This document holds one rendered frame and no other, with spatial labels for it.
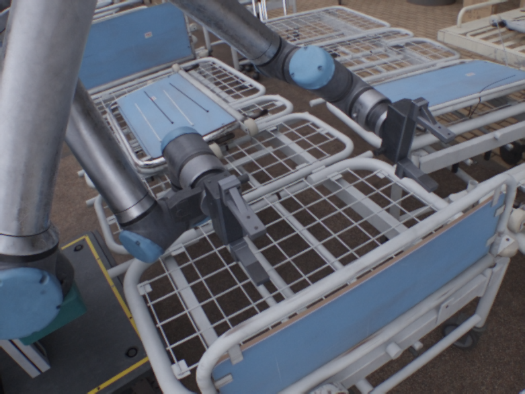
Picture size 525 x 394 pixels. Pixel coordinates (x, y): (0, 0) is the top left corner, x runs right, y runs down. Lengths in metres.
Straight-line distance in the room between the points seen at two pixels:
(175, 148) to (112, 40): 1.63
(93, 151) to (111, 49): 1.66
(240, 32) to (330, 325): 0.60
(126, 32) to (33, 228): 1.85
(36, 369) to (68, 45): 0.94
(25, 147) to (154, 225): 0.32
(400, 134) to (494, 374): 0.91
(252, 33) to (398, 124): 0.36
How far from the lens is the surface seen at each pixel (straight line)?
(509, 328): 1.62
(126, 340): 1.24
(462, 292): 1.07
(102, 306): 1.36
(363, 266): 0.65
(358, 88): 0.96
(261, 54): 0.94
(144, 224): 0.82
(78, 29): 0.60
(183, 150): 0.80
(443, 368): 1.47
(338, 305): 0.71
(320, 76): 0.87
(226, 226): 0.73
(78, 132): 0.78
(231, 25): 0.88
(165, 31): 2.46
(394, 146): 0.91
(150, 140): 1.59
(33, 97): 0.59
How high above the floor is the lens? 1.27
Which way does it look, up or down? 38 degrees down
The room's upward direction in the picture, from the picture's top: 10 degrees counter-clockwise
